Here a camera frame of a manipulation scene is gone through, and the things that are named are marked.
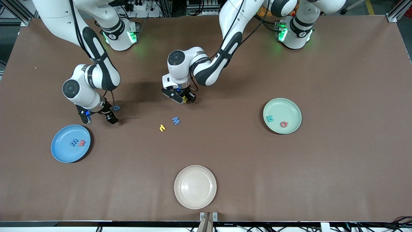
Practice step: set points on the aluminium frame profile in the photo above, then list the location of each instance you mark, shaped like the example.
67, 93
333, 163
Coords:
397, 13
19, 13

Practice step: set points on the beige round plate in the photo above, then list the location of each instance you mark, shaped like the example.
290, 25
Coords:
195, 187

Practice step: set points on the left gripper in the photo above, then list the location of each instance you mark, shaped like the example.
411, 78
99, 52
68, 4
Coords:
187, 93

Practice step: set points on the yellow foam letter r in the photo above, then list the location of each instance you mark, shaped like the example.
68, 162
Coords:
162, 129

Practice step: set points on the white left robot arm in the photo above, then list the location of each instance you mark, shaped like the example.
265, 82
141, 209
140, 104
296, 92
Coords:
238, 16

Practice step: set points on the white equipment rack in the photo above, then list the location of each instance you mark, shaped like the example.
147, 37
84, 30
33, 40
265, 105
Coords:
202, 11

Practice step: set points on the blue foam capital letter M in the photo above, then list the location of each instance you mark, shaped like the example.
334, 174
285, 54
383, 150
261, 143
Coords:
175, 120

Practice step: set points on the blue foam small letter m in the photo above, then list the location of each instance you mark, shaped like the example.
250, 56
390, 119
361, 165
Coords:
74, 143

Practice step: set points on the white power strip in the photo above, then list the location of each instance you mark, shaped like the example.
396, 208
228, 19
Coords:
151, 14

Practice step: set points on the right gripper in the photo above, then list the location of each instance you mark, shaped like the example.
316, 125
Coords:
106, 111

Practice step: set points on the metal table edge bracket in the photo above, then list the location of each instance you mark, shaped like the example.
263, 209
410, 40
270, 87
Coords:
208, 222

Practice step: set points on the yellow foam letter H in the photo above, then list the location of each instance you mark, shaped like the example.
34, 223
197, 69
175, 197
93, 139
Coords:
185, 100

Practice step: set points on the black caster wheel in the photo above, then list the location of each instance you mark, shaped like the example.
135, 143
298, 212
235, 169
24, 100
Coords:
344, 12

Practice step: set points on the small blue foam letter b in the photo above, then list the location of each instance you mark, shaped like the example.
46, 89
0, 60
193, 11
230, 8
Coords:
117, 108

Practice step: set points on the blue round plate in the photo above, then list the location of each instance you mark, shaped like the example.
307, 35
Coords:
64, 154

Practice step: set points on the pink foam letter Q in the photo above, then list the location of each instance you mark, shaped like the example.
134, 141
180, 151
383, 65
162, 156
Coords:
281, 125

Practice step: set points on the teal foam letter R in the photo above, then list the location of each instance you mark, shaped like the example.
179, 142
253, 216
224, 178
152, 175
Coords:
268, 120

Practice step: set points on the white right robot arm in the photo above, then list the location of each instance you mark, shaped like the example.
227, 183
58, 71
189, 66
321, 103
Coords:
54, 13

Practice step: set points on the table edge rail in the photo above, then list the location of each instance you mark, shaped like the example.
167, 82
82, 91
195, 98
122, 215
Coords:
64, 223

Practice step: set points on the red foam letter w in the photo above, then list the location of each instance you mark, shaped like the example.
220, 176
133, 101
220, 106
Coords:
82, 144

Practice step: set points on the pale green round plate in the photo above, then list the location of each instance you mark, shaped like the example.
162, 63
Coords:
289, 108

